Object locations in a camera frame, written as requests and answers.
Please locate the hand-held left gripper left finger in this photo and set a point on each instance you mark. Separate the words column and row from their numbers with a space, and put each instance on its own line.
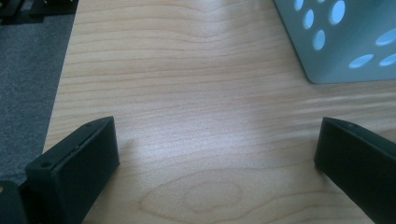
column 77, row 168

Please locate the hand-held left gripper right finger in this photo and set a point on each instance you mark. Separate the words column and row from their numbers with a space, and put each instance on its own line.
column 361, row 165

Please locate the light blue perforated basket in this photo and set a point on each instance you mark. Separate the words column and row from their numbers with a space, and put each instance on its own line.
column 348, row 62

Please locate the black stand base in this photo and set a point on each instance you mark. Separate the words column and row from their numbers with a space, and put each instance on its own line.
column 40, row 7

